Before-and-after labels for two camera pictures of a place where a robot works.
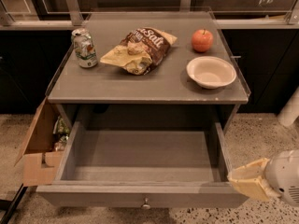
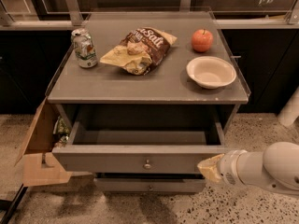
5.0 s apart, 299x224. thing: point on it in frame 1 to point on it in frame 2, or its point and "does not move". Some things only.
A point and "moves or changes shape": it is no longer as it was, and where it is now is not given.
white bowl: x=211 y=71 does not move
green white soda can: x=84 y=48 does not move
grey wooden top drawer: x=144 y=164 moves or changes shape
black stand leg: x=10 y=206 does not move
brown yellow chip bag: x=140 y=50 does not move
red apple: x=202 y=40 does not move
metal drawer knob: x=146 y=205 to x=147 y=165
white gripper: x=284 y=175 to x=228 y=167
